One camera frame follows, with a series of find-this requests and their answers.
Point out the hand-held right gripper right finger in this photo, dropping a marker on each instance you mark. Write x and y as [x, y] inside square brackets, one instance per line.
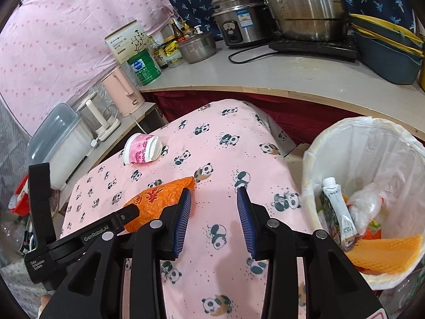
[245, 222]

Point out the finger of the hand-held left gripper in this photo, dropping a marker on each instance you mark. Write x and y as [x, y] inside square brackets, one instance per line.
[128, 214]

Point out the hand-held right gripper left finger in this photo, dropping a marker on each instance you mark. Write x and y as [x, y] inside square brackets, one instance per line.
[182, 222]

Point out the orange plastic bag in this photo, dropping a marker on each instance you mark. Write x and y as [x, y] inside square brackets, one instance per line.
[152, 199]

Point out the green drink carton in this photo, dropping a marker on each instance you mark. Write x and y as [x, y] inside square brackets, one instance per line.
[335, 206]

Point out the clear plastic bag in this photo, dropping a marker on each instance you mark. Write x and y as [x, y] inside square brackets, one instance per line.
[363, 202]

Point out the orange foam net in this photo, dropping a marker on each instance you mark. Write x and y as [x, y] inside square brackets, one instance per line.
[388, 252]

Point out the bin with white liner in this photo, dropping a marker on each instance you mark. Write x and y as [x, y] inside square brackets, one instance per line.
[381, 149]

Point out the pink paper cup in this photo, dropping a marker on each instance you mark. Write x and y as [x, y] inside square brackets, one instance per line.
[139, 149]

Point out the red plastic container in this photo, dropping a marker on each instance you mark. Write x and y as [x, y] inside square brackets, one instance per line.
[21, 202]

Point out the pink panda print cloth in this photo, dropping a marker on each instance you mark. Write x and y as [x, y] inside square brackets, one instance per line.
[215, 159]

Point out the white power plug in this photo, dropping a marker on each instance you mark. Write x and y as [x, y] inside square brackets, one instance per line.
[95, 143]

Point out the white box with translucent lid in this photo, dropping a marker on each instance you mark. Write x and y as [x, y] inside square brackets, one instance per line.
[66, 149]

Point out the dark red curtain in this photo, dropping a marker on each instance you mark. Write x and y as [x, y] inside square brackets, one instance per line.
[186, 103]

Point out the pink electric kettle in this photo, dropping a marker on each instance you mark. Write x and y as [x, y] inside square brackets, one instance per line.
[121, 93]

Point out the green tin can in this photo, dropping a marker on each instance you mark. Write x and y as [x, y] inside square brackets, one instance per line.
[144, 68]

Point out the dark sauce bottle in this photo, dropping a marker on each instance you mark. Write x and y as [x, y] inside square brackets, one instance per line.
[161, 59]

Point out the clear food container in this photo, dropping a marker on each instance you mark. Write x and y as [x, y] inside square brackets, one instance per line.
[175, 60]

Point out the yellow label jar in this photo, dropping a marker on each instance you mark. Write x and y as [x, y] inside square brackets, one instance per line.
[172, 49]

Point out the printed cardboard box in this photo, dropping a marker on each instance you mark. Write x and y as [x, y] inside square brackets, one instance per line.
[128, 41]

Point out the small steel pot with lid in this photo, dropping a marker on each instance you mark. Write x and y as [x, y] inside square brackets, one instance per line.
[197, 50]

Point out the pink dotted cloth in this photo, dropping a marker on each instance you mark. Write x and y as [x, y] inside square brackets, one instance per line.
[66, 40]

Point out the black induction cooker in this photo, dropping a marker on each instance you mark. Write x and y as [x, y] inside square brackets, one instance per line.
[315, 48]

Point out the brown sauce bottle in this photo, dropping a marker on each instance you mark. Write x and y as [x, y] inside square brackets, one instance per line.
[176, 31]

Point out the yellow cap sauce bottle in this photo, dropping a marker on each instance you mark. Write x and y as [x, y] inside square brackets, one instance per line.
[187, 30]

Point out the steel rice cooker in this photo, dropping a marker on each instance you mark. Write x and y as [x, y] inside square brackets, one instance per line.
[245, 23]

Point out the blue plastic basin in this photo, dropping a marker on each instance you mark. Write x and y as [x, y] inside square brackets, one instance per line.
[385, 66]

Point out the large steel steamer pot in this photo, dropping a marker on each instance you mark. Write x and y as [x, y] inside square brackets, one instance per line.
[305, 13]

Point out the yellow bucket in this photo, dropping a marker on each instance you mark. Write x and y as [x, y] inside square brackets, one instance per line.
[423, 79]

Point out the yellow plastic basin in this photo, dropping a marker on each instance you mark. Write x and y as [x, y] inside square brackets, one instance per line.
[375, 20]

